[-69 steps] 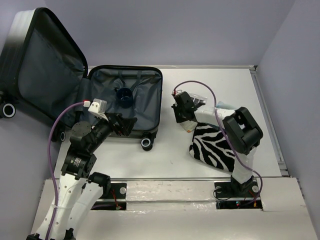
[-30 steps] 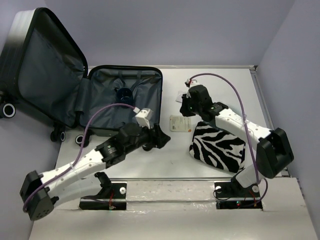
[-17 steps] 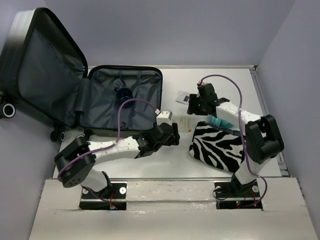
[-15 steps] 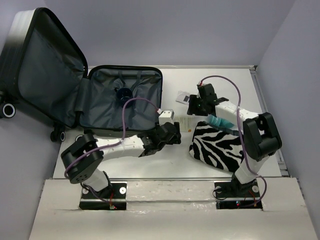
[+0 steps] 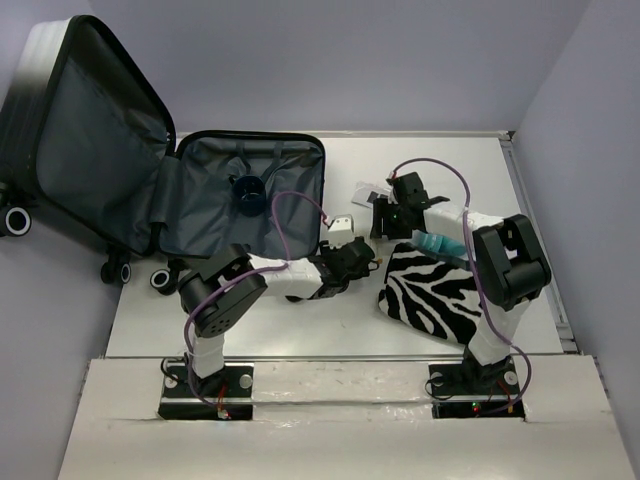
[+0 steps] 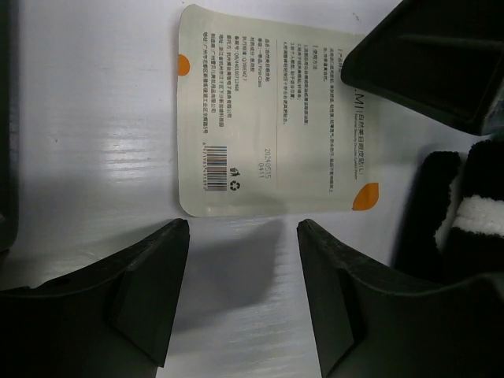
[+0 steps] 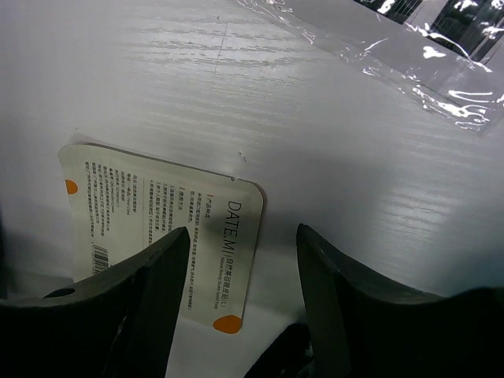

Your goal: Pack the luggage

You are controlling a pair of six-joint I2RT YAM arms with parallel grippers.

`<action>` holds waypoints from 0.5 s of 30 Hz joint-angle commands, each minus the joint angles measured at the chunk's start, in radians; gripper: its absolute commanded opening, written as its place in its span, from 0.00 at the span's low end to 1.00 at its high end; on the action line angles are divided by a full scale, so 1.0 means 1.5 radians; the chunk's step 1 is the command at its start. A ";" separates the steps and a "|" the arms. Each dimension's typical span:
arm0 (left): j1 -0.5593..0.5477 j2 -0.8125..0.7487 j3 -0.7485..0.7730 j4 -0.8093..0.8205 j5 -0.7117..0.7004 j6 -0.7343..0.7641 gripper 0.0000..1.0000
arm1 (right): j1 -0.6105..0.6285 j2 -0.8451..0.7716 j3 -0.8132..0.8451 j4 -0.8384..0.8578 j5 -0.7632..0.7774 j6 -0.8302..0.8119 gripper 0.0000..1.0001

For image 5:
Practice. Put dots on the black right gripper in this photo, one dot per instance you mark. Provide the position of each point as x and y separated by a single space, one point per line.
381 210

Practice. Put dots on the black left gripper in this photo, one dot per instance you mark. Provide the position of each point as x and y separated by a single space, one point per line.
326 251

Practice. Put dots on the zebra print blanket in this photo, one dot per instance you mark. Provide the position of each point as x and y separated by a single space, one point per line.
436 298

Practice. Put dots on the dark blue mug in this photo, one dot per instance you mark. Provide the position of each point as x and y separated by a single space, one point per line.
249 194

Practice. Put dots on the black kids suitcase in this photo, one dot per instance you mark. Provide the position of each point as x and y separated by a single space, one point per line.
89 146

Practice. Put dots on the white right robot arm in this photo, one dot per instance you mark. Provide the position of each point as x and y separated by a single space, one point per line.
509 269

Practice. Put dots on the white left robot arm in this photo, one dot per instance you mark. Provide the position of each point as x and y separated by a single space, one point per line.
218 291

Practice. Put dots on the teal headphones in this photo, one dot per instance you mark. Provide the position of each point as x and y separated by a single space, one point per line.
439 246

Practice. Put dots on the white foreground platform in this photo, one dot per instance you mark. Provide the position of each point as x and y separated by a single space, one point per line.
351 420

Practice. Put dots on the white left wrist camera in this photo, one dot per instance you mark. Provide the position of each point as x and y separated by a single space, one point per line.
340 231

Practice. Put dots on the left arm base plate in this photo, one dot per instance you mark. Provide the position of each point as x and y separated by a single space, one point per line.
225 396

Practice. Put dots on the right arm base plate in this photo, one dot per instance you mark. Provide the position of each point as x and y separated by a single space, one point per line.
455 398

